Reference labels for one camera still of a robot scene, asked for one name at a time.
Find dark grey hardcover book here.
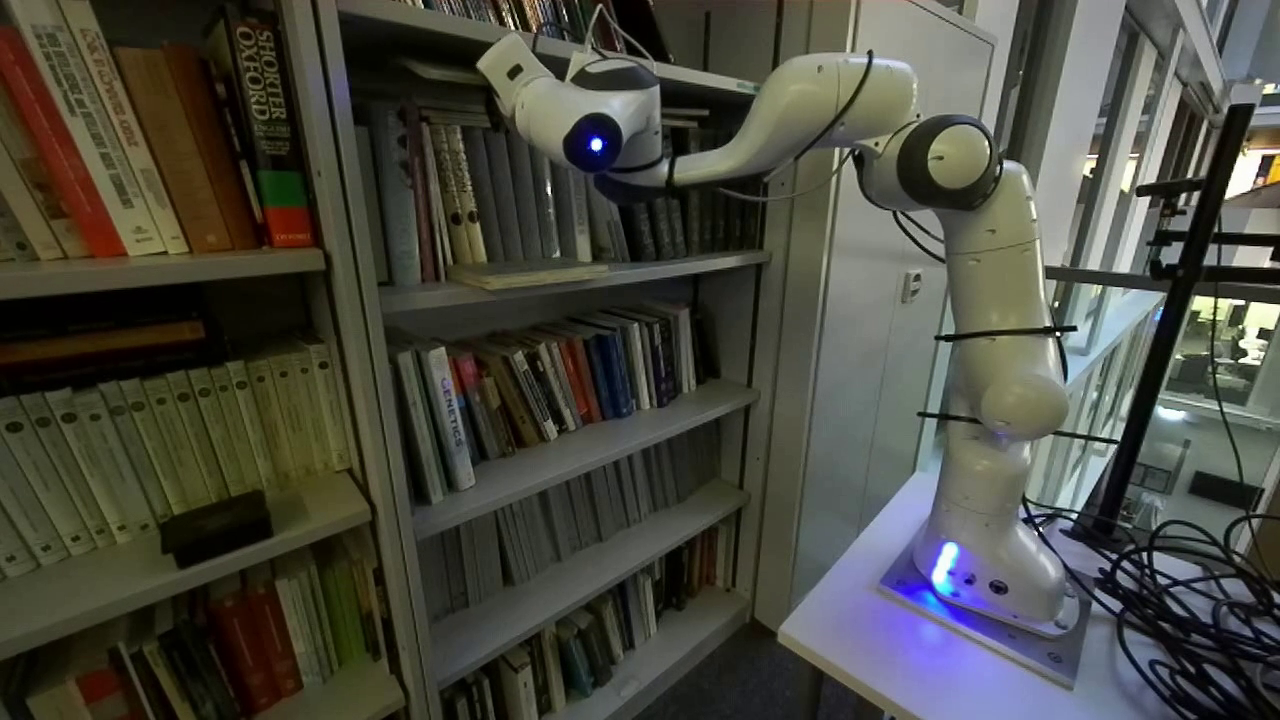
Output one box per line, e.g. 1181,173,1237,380
531,155,570,266
509,130,543,266
484,123,521,266

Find grey stacked books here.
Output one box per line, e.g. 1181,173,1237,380
557,175,599,266

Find white genetics book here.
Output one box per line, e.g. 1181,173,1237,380
415,338,479,496

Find white book black lettering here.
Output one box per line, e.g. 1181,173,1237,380
3,0,173,260

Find pale grey book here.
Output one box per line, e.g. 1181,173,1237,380
651,300,703,400

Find white series volume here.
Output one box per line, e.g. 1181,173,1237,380
165,367,245,513
307,338,366,470
75,387,159,544
245,351,313,487
210,359,281,499
125,377,206,527
275,345,342,479
0,395,115,570

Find orange red book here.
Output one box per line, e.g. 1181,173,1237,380
549,332,584,433

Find orange and blue book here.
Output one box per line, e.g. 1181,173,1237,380
452,347,496,470

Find grey journal volume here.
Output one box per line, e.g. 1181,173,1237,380
493,499,539,592
530,492,572,581
584,462,633,547
455,516,514,610

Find grey metal cabinet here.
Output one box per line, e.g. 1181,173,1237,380
754,0,1015,632

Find cream softcover book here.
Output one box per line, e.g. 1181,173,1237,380
449,260,618,295

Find bright blue book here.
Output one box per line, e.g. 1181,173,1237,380
594,319,633,421

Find black box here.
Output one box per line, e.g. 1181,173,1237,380
158,487,281,570

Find black camera stand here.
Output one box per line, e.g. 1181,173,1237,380
1072,82,1280,544

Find grey metal bookshelf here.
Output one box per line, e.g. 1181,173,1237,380
313,0,794,720
0,0,413,720

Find teal book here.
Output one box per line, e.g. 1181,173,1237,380
557,615,599,705

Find thin red book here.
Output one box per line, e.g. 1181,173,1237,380
415,117,445,283

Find white paperback book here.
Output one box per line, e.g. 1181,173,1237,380
493,642,539,720
619,567,664,650

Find white leaning book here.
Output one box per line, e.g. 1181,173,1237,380
394,347,452,508

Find brown hardcover book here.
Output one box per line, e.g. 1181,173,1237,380
112,41,239,255

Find black red green book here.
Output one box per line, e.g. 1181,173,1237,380
217,3,321,255

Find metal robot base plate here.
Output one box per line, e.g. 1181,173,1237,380
877,533,1096,693

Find white slim book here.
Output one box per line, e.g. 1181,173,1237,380
619,315,660,412

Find white tall book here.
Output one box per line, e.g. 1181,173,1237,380
273,570,336,693

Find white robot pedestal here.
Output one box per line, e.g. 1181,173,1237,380
777,462,1205,720

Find red hardcover book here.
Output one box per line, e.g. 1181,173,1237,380
0,20,97,265

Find tangled black cable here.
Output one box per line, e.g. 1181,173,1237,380
1015,496,1280,720

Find white worn book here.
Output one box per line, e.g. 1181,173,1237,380
0,117,68,265

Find olive yellow book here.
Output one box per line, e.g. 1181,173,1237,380
477,347,530,454

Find dark red book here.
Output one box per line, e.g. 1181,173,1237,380
237,576,304,705
197,583,273,710

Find brown thin book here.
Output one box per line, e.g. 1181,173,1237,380
0,315,217,377

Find cream hardcover book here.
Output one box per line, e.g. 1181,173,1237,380
55,0,197,260

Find white window frame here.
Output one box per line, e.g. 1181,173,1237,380
1011,0,1280,537

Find brown red book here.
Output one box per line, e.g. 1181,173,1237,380
572,327,606,427

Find blue grey jacketed book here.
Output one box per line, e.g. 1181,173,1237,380
366,97,430,288

